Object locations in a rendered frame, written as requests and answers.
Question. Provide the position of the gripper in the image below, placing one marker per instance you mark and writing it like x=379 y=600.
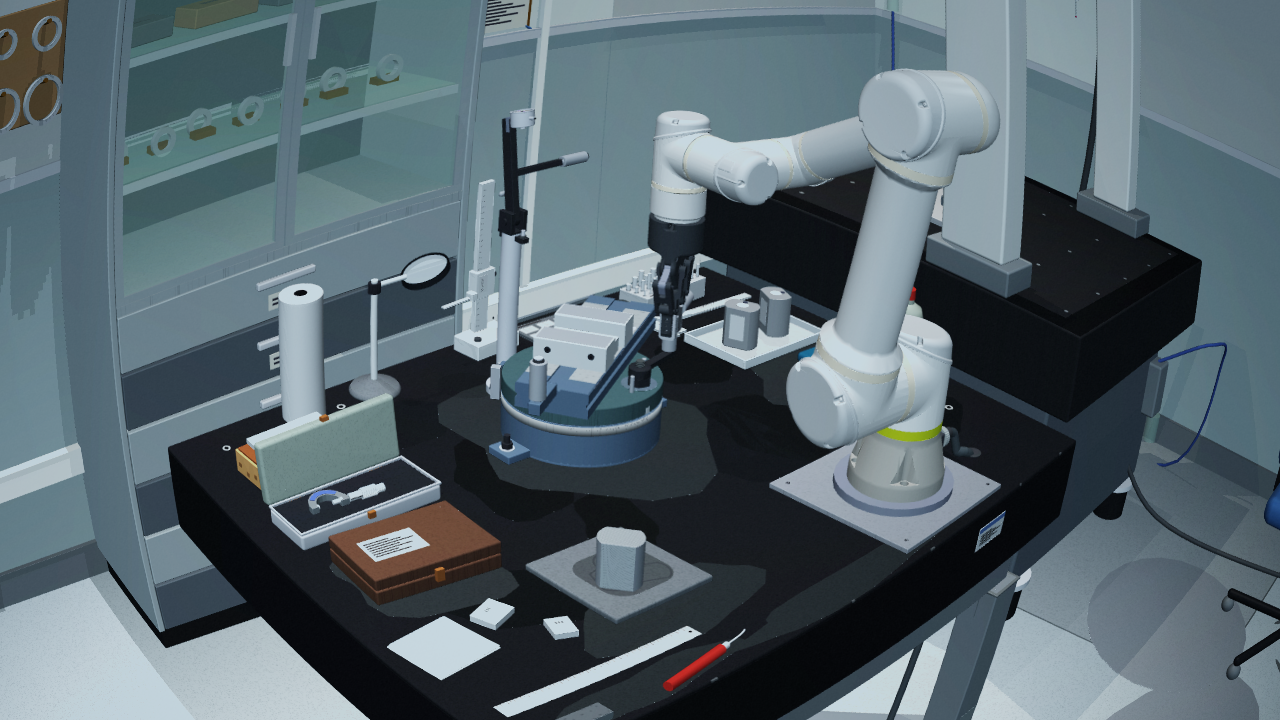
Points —
x=676 y=238

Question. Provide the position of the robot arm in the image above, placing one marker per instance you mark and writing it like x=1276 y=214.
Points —
x=880 y=250

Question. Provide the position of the black lock knob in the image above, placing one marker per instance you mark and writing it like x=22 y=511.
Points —
x=642 y=376

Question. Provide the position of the dark blue vise lever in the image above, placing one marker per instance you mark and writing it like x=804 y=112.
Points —
x=615 y=372

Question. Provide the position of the white vise jaws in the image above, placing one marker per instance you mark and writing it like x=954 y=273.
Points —
x=580 y=340

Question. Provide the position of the blue round vise base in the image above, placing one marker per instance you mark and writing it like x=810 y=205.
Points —
x=600 y=435

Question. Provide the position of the dial indicator stand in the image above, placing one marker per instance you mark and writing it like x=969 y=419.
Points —
x=509 y=290

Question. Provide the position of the grey mat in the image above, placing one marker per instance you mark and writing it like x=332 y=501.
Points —
x=670 y=590

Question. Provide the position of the white pin rack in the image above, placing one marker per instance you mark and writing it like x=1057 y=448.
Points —
x=638 y=292

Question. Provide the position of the grey cylinder block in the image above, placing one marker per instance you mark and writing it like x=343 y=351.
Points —
x=741 y=327
x=776 y=310

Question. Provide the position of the white tray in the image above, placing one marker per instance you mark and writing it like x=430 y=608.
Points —
x=780 y=350

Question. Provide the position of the white height gauge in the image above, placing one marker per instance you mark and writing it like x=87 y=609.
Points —
x=484 y=270

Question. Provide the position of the white bottle red cap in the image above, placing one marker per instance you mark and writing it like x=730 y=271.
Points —
x=913 y=305

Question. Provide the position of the grey magnifier on stand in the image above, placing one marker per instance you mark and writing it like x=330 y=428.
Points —
x=424 y=270

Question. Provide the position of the small white block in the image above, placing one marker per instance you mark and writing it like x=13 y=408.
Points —
x=561 y=628
x=492 y=613

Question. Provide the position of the brown wooden box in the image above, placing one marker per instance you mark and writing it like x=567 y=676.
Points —
x=415 y=555

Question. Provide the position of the white micrometer case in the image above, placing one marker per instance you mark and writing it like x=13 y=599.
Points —
x=330 y=450

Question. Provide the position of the white paper roll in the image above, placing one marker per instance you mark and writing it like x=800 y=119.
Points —
x=301 y=350

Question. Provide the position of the white steel ruler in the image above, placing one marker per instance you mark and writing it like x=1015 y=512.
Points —
x=600 y=670

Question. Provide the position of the blue grey micrometer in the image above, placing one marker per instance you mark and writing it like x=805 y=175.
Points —
x=345 y=495

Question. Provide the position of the white bench label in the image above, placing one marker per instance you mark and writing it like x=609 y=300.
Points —
x=991 y=532

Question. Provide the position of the black granite measuring machine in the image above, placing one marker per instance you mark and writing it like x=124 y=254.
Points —
x=1080 y=300

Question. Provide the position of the white paper sheet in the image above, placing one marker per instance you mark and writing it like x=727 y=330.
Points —
x=443 y=647

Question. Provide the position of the grey glass door cabinet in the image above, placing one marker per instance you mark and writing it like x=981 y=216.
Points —
x=220 y=250

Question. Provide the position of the small orange box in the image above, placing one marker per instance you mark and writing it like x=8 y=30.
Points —
x=246 y=465

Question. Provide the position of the blue office chair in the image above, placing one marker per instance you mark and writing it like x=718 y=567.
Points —
x=1255 y=620

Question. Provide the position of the brown pegboard with rings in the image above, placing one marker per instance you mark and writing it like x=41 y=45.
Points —
x=30 y=60

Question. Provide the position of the white wall notice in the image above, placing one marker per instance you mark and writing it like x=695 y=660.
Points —
x=508 y=12

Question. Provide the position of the grey square base plate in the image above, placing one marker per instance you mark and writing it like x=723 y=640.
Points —
x=960 y=500

